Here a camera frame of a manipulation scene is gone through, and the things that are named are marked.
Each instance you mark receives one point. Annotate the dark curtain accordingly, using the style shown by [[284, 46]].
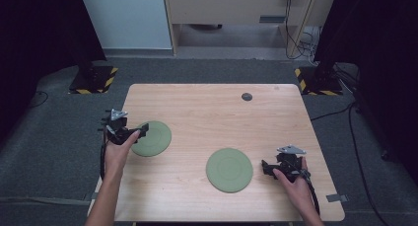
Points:
[[36, 48], [384, 55]]

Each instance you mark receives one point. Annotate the grey desk label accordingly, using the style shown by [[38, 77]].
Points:
[[272, 19]]

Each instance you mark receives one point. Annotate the black stand with striped base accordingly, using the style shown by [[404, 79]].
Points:
[[93, 81], [317, 83]]

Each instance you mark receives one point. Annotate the person's left hand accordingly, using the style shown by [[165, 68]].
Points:
[[118, 157]]

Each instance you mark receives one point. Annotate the beige wooden desk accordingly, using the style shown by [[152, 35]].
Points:
[[230, 5]]

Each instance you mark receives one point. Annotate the person's right hand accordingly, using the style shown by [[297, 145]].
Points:
[[297, 191]]

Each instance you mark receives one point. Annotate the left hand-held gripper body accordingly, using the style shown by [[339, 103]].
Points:
[[118, 129]]

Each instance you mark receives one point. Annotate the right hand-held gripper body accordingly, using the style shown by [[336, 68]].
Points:
[[291, 163]]

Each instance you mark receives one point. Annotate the green round plate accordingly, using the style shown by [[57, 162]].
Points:
[[229, 170], [154, 138]]

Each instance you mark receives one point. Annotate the grey tape strip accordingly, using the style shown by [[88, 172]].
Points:
[[93, 196], [336, 197]]

